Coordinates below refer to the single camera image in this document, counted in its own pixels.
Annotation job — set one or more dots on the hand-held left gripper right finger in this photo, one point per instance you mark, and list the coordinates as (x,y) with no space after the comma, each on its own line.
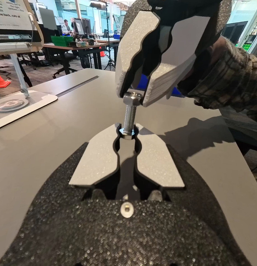
(157,164)

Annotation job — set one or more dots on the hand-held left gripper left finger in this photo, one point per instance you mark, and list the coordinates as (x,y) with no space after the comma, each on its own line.
(97,160)

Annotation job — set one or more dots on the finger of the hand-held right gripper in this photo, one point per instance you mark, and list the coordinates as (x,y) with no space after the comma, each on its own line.
(130,41)
(182,52)

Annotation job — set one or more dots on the large silver hex nut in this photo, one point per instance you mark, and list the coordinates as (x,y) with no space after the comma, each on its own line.
(128,136)

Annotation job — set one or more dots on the blue plastic bin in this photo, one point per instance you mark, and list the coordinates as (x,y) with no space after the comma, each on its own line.
(144,81)

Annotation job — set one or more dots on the large silver hex bolt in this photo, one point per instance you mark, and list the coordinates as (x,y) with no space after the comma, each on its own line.
(129,118)

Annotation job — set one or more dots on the person's right hand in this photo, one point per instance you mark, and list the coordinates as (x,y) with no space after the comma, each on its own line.
(215,54)

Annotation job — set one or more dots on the row of blue bins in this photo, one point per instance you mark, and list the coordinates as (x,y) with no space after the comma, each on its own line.
(117,37)

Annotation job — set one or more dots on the light wood office desk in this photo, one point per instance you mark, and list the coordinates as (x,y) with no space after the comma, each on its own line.
(111,41)

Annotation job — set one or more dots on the black panel on stand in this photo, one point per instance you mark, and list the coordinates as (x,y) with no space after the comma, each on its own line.
(234,33)

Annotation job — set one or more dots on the orange traffic cone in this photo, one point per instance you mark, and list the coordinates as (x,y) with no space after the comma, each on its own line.
(1,81)
(102,53)

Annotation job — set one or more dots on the green lit display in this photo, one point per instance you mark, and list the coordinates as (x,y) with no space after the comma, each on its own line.
(248,45)

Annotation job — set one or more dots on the black computer monitor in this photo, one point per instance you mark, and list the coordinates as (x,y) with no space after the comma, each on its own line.
(88,27)

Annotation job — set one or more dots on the patterned small box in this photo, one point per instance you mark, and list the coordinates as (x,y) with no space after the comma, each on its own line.
(81,44)

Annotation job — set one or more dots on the black mesh bin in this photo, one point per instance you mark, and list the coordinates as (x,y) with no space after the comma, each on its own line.
(85,62)

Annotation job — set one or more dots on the light stand tripod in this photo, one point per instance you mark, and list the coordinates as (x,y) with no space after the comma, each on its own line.
(97,5)

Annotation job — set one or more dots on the monitor showing white page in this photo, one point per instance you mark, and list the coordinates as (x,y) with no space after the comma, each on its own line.
(78,26)

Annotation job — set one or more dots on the black small box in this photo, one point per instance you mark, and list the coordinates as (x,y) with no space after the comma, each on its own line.
(73,44)

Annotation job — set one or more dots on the black office chair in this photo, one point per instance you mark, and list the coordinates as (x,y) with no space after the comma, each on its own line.
(65,57)

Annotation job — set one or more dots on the green plastic bin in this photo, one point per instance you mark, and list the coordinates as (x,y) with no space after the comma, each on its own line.
(59,40)

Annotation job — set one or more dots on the brown office desk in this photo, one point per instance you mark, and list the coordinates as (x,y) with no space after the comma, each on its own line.
(57,47)

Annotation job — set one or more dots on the white metal stand base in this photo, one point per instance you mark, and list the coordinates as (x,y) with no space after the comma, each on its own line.
(36,99)

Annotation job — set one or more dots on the printed instruction sheet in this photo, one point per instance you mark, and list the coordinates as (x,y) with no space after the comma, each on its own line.
(12,14)

